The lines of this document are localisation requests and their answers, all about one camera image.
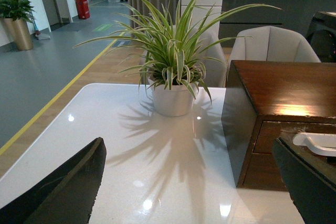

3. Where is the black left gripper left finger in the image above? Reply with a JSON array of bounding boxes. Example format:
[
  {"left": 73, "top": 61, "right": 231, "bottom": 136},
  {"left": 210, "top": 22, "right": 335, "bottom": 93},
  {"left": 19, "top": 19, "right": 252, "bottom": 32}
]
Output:
[{"left": 1, "top": 137, "right": 107, "bottom": 223}]

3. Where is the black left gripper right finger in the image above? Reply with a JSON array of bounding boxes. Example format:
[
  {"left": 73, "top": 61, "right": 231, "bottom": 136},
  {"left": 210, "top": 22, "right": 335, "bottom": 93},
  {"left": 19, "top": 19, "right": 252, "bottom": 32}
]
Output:
[{"left": 272, "top": 137, "right": 335, "bottom": 223}]

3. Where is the white drawer handle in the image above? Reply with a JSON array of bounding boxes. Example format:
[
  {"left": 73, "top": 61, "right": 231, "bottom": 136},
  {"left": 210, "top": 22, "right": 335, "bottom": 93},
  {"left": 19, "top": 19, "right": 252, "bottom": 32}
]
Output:
[{"left": 292, "top": 132, "right": 335, "bottom": 157}]

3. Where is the wooden drawer with front panel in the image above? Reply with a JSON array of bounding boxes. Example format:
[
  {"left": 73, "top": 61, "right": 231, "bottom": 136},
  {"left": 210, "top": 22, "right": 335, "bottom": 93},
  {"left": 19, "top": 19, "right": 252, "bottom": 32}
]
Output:
[{"left": 240, "top": 121, "right": 335, "bottom": 191}]

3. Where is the dark wooden drawer cabinet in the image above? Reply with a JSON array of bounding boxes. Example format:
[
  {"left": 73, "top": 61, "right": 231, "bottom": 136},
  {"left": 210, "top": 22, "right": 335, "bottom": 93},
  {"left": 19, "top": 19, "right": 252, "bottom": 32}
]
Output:
[{"left": 222, "top": 60, "right": 335, "bottom": 188}]

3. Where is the beige armchair right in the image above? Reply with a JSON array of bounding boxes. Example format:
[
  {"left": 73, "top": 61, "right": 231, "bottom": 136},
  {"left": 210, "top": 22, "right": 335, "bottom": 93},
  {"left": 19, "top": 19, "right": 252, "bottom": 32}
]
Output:
[{"left": 228, "top": 26, "right": 321, "bottom": 68}]

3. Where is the black round chair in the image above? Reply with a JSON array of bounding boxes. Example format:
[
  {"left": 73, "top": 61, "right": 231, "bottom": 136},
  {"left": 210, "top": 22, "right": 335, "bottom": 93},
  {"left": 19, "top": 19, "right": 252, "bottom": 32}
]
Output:
[{"left": 306, "top": 12, "right": 335, "bottom": 63}]

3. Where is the white plant pot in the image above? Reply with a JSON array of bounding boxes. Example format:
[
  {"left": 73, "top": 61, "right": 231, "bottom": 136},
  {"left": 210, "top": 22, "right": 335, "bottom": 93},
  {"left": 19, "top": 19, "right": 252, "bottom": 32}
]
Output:
[{"left": 148, "top": 78, "right": 195, "bottom": 117}]

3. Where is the grey counter with white top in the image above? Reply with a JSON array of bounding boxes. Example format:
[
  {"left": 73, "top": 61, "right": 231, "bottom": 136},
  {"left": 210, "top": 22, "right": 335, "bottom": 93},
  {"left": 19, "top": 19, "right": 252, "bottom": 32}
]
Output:
[{"left": 218, "top": 0, "right": 335, "bottom": 38}]

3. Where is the gold floor planter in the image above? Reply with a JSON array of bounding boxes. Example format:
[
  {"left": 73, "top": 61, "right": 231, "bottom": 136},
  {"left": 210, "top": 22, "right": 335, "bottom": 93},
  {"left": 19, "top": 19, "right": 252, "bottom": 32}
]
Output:
[{"left": 4, "top": 18, "right": 33, "bottom": 51}]

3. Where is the green spider plant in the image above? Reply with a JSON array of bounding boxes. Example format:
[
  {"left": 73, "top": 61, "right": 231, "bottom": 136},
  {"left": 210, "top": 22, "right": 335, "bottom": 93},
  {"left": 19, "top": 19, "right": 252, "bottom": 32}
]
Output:
[{"left": 89, "top": 0, "right": 269, "bottom": 98}]

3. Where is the red bin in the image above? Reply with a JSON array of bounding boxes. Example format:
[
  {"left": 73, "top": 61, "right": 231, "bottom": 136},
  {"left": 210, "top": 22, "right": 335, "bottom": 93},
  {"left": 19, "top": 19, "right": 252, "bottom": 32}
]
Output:
[{"left": 75, "top": 0, "right": 90, "bottom": 19}]

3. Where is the green leafy floor plant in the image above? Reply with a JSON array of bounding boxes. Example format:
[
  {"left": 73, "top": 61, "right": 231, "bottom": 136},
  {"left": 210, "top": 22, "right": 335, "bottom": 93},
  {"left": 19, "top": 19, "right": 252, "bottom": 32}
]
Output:
[{"left": 1, "top": 0, "right": 33, "bottom": 23}]

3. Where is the blue-handled mop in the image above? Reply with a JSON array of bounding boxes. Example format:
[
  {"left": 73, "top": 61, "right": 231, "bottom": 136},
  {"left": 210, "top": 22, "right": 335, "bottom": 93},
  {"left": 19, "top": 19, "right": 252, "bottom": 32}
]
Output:
[{"left": 29, "top": 10, "right": 50, "bottom": 40}]

